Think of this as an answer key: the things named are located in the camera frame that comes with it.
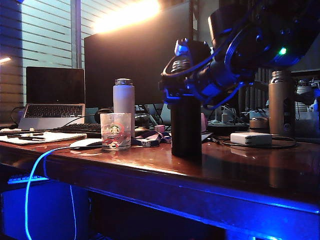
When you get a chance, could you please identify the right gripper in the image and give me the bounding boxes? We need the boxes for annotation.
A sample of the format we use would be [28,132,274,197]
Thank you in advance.
[159,59,248,106]

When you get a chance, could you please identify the black thermos bottle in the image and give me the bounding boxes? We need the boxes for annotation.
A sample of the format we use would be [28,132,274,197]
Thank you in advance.
[170,59,203,159]

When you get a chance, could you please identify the white thermos bottle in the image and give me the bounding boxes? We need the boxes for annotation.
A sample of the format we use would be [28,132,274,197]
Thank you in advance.
[112,78,136,138]

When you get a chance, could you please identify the Starbucks glass cup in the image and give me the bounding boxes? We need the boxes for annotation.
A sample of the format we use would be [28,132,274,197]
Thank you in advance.
[99,112,132,152]

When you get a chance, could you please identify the brown thermos lid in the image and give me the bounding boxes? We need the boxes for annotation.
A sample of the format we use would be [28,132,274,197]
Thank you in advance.
[249,117,270,133]

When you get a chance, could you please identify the brown thermos bottle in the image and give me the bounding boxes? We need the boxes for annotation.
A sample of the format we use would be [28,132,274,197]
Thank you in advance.
[268,70,296,138]

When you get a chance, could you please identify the black computer monitor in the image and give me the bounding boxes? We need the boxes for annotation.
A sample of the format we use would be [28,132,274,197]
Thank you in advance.
[83,1,195,110]

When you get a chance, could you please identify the black power strip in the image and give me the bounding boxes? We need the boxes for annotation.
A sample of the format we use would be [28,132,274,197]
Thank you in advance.
[207,121,251,134]

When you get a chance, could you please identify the black headphones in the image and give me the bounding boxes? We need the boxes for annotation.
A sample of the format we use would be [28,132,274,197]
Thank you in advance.
[94,108,114,125]

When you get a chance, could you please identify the dark curtain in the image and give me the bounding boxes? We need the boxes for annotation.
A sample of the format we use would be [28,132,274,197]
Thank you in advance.
[238,67,271,112]

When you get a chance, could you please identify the black desk lamp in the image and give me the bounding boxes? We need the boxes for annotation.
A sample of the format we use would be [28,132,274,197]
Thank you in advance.
[251,80,270,92]

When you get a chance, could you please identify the white power adapter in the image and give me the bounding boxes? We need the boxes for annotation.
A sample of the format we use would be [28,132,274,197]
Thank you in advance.
[230,132,273,147]

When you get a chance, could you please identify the white computer mouse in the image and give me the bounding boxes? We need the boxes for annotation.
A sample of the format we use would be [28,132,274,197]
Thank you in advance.
[69,138,103,151]

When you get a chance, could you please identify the black keyboard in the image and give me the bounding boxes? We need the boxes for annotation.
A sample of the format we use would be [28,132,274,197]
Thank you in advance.
[49,123,102,138]

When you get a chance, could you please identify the open silver laptop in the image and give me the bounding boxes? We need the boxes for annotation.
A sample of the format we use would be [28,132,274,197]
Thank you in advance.
[17,66,86,131]

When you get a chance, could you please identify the white paper notebook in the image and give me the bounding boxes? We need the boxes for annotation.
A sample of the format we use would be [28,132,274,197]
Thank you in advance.
[0,131,88,146]

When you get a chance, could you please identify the clear plastic storage box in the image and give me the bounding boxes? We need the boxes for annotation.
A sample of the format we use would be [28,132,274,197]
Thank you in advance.
[295,101,320,138]

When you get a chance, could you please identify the slim keyboard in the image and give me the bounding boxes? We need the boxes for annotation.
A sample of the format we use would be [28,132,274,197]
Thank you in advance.
[6,174,50,185]

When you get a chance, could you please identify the desk drawer cabinet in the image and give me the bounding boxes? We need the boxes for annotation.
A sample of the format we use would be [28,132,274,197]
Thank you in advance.
[1,181,90,240]

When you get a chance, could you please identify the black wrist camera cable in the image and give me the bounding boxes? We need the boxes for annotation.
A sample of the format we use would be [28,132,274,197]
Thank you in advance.
[161,27,251,111]

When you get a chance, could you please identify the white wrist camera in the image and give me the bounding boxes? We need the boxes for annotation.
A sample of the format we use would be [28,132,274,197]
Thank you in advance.
[174,38,190,57]

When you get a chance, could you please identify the purple lanyard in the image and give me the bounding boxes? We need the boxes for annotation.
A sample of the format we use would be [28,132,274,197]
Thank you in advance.
[131,131,173,148]

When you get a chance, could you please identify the thin white cable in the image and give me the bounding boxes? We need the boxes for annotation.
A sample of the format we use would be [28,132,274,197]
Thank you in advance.
[69,184,77,240]

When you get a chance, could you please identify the black laptop cable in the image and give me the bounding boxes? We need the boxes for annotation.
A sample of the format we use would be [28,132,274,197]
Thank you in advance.
[10,106,26,125]

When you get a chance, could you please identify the white mouse cable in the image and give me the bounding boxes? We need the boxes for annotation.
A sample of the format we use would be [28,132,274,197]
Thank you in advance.
[24,146,76,240]

